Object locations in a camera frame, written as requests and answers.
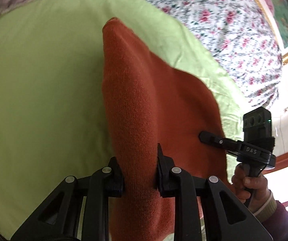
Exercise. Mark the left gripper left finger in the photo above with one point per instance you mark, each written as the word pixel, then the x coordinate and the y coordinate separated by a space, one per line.
pixel 77 209

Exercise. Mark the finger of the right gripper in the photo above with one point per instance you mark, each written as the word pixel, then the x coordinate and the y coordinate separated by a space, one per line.
pixel 211 139

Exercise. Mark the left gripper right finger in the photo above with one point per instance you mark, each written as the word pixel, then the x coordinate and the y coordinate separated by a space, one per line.
pixel 205 209

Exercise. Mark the orange knit sweater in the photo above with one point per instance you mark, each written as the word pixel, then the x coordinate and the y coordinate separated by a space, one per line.
pixel 150 105

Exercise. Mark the person's right hand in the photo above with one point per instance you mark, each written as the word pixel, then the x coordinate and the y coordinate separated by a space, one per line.
pixel 254 189

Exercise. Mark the dark red sleeve with cuff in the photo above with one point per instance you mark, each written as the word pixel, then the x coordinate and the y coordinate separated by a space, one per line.
pixel 274 217

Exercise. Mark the light green bed sheet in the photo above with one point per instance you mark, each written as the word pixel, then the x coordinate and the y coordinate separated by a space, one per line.
pixel 52 118

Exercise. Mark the white floral quilt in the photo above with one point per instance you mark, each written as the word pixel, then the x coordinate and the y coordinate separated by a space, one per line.
pixel 240 39

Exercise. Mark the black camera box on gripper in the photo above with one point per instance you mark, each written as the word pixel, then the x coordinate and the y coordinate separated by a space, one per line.
pixel 257 124

